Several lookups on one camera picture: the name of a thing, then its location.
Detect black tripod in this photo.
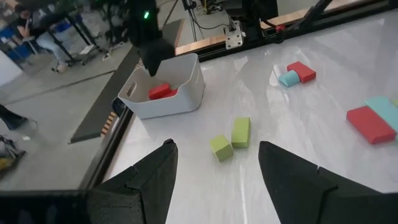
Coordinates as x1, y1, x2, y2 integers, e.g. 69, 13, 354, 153
161, 0, 200, 42

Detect black hazard-striped floor mat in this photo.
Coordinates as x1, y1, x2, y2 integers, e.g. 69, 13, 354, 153
68, 18, 185, 144

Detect black aluminium rig frame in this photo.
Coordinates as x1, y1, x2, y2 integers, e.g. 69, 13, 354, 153
79, 0, 398, 190

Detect green cube block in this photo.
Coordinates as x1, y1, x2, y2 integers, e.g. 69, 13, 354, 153
209, 134, 234, 163

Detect white plastic bin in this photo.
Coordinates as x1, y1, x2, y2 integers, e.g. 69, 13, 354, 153
117, 52, 206, 120

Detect teal half-round block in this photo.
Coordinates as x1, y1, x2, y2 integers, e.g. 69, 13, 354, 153
277, 70, 301, 88

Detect person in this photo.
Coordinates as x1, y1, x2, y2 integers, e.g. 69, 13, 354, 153
14, 3, 68, 74

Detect silver mounting plate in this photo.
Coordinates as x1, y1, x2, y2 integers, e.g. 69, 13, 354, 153
224, 20, 244, 50

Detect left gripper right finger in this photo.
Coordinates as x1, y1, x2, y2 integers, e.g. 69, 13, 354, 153
258, 141, 398, 224

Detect yellow black cable bundle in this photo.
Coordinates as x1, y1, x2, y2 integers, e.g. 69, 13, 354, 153
0, 135, 27, 175

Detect large teal block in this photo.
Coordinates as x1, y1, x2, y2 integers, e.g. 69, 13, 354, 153
364, 96, 398, 132

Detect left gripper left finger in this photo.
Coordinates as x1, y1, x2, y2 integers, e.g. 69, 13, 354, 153
88, 139, 178, 224

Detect green oblong block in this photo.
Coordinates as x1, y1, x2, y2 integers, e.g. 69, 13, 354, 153
230, 116, 252, 149

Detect large red block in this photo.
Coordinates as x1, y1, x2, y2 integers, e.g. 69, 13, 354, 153
346, 105, 397, 145

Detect black desk frame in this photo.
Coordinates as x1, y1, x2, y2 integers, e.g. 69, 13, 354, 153
46, 11, 109, 67

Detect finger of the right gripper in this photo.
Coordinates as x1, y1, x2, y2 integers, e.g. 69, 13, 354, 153
155, 39, 177, 77
138, 42, 156, 77

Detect blue storage bins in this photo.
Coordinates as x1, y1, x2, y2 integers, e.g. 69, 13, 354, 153
0, 27, 23, 62

